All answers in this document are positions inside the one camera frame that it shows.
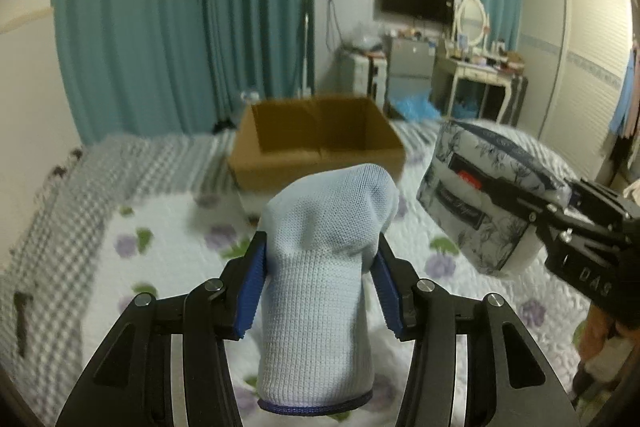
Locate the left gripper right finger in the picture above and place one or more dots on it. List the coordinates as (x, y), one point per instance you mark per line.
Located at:
(510, 381)

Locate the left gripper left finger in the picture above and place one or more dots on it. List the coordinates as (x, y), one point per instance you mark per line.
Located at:
(127, 382)

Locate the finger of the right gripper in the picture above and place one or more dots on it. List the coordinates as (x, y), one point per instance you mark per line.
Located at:
(543, 210)

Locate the floral pattern pillow pouch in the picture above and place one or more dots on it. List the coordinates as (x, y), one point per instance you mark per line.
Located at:
(451, 191)

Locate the light blue knit sock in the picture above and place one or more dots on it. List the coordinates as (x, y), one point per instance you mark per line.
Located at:
(322, 236)

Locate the operator right hand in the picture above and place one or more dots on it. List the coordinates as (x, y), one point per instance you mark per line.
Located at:
(599, 324)

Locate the grey checked blanket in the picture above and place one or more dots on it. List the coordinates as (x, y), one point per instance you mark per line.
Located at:
(44, 290)

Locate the floral quilted bedspread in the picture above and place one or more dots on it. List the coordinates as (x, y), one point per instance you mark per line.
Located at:
(167, 243)

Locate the white dressing table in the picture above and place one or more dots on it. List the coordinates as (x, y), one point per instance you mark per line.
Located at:
(465, 90)

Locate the blue plastic bag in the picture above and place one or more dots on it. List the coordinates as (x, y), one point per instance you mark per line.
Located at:
(415, 107)

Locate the white wardrobe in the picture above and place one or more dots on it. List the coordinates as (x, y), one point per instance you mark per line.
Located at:
(576, 54)

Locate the small silver refrigerator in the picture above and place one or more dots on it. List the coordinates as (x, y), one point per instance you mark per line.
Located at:
(410, 67)

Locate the oval vanity mirror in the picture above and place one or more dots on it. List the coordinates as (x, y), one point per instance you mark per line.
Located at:
(471, 23)

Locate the brown cardboard box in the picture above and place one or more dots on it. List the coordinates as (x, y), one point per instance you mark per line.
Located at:
(280, 141)

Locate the clear plastic water jug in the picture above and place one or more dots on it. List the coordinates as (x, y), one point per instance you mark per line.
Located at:
(248, 98)

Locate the large teal curtain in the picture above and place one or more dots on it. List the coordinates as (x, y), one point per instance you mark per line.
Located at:
(151, 67)

